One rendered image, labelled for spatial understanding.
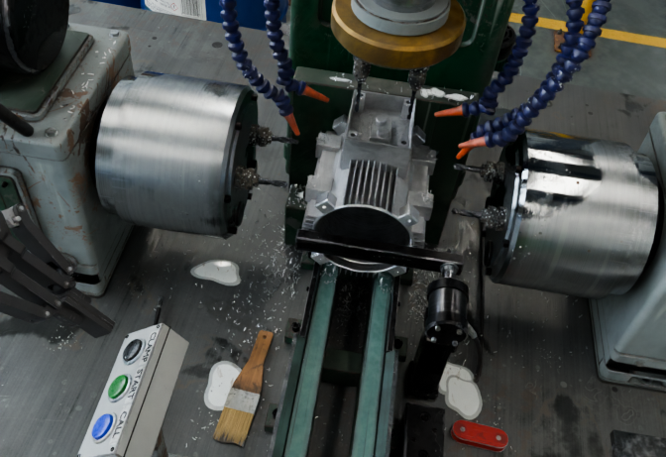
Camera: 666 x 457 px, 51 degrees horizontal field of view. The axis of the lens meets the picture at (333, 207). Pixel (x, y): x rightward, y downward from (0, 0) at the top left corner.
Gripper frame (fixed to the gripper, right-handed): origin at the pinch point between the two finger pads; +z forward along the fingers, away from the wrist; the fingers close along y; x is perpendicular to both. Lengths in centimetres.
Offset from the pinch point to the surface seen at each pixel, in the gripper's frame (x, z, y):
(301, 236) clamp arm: -10.2, 21.8, 25.3
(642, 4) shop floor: -48, 188, 300
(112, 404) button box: 0.6, 8.5, -7.0
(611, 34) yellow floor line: -33, 175, 267
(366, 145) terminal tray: -22.8, 18.1, 35.6
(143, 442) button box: -3.3, 11.6, -10.7
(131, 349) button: 0.0, 7.7, -0.2
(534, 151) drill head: -43, 32, 37
